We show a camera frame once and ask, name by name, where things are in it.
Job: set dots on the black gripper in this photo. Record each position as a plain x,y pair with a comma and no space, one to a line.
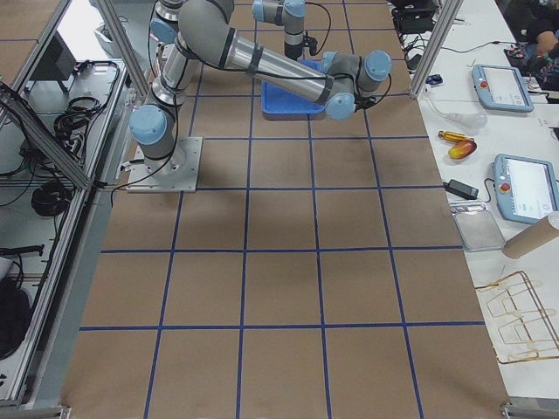
293,49

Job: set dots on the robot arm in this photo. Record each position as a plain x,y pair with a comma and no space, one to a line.
290,15
203,35

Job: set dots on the blue plastic tray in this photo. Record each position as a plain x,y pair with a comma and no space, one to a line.
280,104

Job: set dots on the brass cylinder tool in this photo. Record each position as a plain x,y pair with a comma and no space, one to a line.
453,137

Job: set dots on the red yellow mango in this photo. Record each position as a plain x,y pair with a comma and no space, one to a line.
462,149

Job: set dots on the teach pendant far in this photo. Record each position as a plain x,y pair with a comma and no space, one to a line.
501,88

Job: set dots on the teach pendant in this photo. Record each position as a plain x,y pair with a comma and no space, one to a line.
501,88
525,189

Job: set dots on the black power adapter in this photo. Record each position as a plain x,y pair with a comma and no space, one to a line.
461,189

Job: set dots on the teach pendant near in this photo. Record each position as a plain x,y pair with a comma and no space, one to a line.
525,189

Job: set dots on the cardboard tube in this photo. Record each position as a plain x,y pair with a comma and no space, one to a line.
533,237

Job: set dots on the aluminium frame post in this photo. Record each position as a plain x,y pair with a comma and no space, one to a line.
441,29

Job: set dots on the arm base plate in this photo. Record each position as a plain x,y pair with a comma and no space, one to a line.
178,174

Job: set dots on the gold wire rack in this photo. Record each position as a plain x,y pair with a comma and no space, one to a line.
520,326

